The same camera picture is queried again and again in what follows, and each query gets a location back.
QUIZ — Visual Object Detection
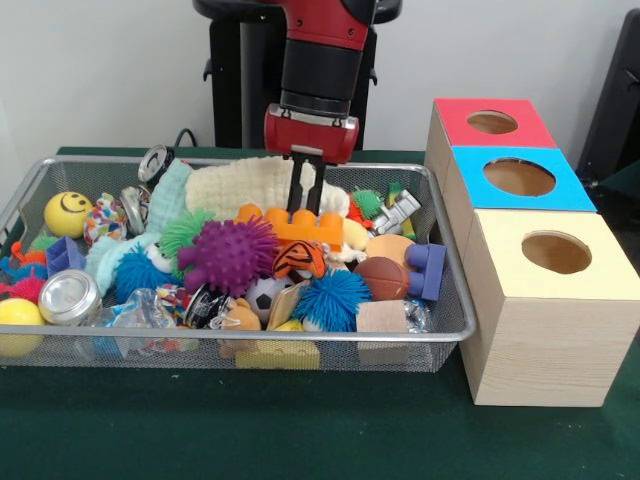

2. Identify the cream knitted cloth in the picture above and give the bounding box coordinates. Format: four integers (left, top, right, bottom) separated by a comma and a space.
185, 157, 351, 223

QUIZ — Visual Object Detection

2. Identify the purple toy block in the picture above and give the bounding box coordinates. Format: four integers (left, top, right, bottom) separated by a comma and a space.
405, 243, 448, 303

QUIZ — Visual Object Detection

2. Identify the small brown basketball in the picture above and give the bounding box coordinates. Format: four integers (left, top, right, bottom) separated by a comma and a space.
354, 256, 411, 303

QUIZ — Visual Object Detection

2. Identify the blue spiky ball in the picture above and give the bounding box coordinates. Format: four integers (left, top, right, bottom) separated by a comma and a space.
290, 268, 373, 333

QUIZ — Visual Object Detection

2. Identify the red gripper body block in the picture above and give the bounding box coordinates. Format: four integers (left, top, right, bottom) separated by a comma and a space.
264, 103, 359, 164

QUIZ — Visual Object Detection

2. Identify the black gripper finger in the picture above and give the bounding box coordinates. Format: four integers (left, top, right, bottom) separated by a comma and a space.
306, 158, 325, 217
287, 156, 306, 215

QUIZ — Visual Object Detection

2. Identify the black cable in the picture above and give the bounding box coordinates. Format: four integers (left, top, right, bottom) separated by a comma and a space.
174, 127, 201, 151

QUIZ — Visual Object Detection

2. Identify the dark green table cloth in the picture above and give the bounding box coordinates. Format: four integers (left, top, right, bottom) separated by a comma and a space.
0, 147, 640, 480

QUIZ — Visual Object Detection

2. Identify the yellow smiley face ball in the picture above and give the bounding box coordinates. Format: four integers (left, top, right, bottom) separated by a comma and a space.
43, 191, 94, 239

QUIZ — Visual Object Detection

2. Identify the black chair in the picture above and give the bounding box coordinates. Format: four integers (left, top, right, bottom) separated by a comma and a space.
578, 8, 640, 201

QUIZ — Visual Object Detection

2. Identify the orange toy building block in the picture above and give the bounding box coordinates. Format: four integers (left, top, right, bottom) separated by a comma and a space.
235, 203, 346, 251

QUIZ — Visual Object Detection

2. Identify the purple spiky ball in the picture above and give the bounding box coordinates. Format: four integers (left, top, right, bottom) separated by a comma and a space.
178, 215, 284, 298

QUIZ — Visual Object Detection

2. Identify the green spiky ball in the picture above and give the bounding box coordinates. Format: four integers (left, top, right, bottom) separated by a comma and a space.
160, 208, 216, 263

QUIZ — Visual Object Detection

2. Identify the plain yellow ball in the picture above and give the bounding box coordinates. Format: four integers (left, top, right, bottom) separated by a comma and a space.
0, 297, 46, 359

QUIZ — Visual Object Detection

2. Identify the shallow clear mesh bin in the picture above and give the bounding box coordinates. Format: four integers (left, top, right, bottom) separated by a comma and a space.
0, 155, 478, 373

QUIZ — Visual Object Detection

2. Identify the wooden box with three holes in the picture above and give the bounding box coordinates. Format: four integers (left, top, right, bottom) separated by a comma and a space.
424, 97, 640, 408

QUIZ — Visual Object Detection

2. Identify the silver metal can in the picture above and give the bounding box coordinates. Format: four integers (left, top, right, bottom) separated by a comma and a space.
38, 269, 103, 327

